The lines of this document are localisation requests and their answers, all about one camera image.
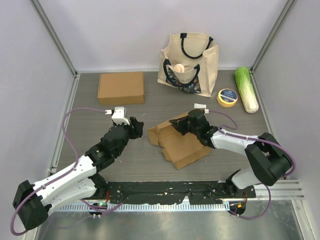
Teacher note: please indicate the wooden ball in bag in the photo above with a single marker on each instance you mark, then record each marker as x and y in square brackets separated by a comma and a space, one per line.
[179, 68]

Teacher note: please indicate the right aluminium frame post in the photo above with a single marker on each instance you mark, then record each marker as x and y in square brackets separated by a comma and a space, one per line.
[285, 11]

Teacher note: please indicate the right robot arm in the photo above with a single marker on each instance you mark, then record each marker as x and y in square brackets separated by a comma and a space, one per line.
[268, 160]

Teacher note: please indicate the green plush cabbage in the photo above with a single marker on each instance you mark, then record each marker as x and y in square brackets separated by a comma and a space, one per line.
[246, 91]

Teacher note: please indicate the yellow tape roll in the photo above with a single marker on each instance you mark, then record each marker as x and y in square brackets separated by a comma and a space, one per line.
[227, 97]

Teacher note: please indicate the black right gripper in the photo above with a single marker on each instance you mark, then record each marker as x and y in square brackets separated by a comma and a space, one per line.
[179, 124]

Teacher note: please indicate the aluminium frame post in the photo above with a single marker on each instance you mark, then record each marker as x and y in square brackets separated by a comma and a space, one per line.
[53, 35]
[285, 11]

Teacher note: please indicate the left aluminium frame post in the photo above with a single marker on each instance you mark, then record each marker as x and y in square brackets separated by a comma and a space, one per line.
[53, 35]

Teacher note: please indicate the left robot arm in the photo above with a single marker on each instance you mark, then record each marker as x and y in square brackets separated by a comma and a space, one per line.
[35, 202]

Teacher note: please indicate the white slotted cable duct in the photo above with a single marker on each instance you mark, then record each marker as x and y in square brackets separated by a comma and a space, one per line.
[185, 206]

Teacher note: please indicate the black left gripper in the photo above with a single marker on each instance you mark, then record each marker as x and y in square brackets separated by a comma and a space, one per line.
[137, 127]

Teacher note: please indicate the large cardboard box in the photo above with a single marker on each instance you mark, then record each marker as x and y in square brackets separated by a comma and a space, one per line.
[121, 88]

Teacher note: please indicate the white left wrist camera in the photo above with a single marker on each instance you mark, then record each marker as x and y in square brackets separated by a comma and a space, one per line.
[118, 115]

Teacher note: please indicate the beige canvas tote bag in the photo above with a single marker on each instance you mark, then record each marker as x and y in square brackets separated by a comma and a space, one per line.
[199, 54]

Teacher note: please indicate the small cardboard box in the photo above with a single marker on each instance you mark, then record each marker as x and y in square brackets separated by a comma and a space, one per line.
[180, 150]

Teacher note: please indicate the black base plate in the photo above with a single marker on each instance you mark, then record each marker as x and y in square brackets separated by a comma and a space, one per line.
[174, 192]

